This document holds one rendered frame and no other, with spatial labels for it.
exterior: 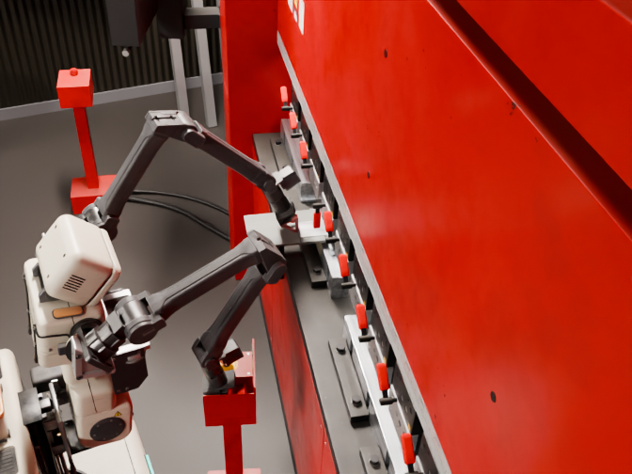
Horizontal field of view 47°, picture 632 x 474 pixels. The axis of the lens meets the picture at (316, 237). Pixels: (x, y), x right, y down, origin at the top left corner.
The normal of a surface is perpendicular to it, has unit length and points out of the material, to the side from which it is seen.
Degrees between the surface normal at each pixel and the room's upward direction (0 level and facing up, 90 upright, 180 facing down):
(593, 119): 90
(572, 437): 90
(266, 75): 90
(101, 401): 90
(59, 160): 0
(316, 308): 0
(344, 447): 0
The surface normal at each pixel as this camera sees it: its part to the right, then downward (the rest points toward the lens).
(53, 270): -0.64, -0.35
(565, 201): -0.98, 0.09
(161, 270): 0.04, -0.78
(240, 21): 0.20, 0.62
